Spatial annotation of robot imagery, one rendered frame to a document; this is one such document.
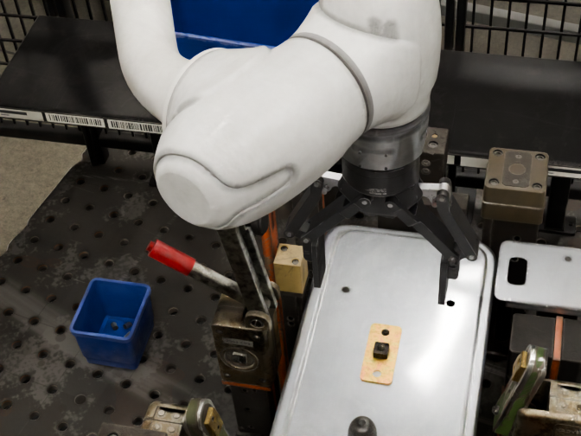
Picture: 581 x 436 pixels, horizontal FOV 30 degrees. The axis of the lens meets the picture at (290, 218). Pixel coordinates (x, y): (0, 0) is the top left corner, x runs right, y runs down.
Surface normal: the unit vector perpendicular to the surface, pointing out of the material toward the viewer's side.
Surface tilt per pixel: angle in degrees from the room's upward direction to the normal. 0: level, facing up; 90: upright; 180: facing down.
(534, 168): 0
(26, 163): 0
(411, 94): 94
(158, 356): 0
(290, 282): 90
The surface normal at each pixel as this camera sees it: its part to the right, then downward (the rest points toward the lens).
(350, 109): 0.76, 0.11
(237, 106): 0.00, -0.57
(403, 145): 0.43, 0.64
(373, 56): 0.30, 0.02
